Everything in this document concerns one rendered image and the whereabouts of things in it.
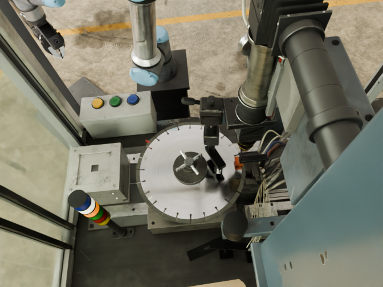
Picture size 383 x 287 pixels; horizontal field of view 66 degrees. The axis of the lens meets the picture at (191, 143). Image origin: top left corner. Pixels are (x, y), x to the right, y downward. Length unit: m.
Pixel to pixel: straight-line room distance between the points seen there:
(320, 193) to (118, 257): 0.95
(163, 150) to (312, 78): 0.72
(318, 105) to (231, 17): 2.62
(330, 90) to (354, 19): 2.80
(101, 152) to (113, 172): 0.10
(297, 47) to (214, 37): 2.36
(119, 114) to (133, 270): 0.57
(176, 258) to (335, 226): 0.88
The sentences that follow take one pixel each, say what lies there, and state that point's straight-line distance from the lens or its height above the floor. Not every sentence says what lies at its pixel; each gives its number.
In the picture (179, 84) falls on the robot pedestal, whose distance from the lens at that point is 1.40.
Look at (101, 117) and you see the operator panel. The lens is 1.18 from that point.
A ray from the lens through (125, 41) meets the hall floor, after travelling 2.81.
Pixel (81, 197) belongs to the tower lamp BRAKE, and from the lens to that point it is 0.76.
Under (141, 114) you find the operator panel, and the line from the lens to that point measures 1.15.
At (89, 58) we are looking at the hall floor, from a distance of 2.77.
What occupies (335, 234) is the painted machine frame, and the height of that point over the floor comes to 1.59.
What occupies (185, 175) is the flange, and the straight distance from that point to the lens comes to 0.93.
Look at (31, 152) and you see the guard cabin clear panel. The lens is 0.99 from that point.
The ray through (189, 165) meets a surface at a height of 1.00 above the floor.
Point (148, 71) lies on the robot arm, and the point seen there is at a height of 0.96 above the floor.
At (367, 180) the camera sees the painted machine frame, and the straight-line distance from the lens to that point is 0.19.
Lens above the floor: 1.82
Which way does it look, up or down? 62 degrees down
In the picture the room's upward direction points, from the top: 7 degrees counter-clockwise
